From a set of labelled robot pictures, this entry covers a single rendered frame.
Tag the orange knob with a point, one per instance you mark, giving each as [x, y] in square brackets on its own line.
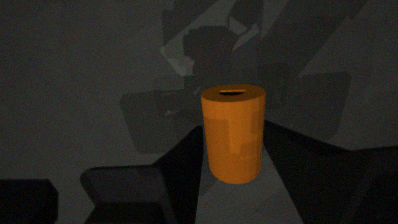
[233, 120]

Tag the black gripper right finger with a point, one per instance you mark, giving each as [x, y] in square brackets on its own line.
[325, 182]

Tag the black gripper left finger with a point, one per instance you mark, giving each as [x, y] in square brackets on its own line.
[173, 181]

